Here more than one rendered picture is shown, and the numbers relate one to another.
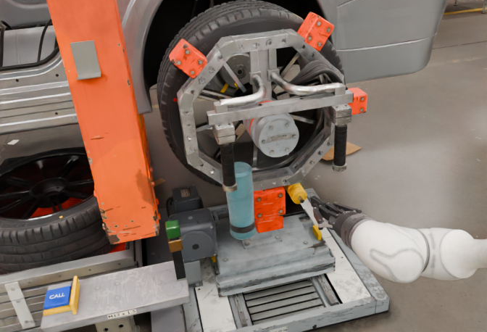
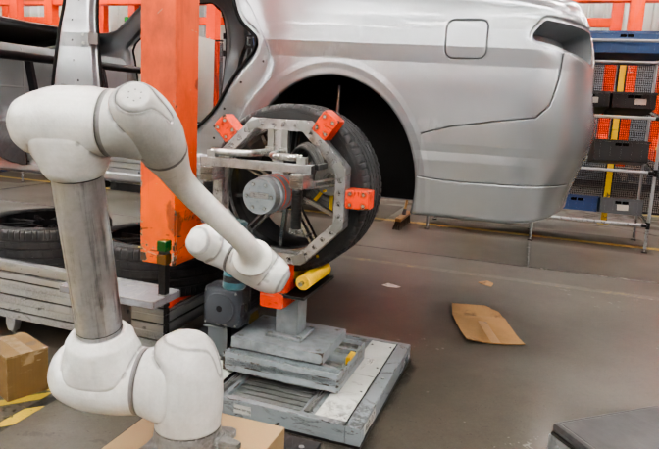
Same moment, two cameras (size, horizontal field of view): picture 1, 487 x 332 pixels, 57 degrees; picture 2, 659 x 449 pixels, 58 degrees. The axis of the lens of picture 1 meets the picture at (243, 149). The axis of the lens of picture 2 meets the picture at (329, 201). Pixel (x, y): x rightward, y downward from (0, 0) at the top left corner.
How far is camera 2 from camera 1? 1.49 m
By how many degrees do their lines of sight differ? 35
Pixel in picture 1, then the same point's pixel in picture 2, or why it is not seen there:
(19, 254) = not seen: hidden behind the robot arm
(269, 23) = (299, 115)
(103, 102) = not seen: hidden behind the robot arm
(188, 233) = (216, 292)
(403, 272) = (190, 242)
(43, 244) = (119, 262)
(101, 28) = (165, 88)
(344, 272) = (346, 400)
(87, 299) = not seen: hidden behind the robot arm
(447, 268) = (232, 260)
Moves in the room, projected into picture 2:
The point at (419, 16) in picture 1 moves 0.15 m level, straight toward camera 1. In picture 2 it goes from (514, 159) to (489, 160)
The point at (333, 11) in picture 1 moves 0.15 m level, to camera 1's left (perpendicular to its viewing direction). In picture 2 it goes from (416, 136) to (383, 134)
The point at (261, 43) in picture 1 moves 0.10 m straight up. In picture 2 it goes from (278, 124) to (278, 96)
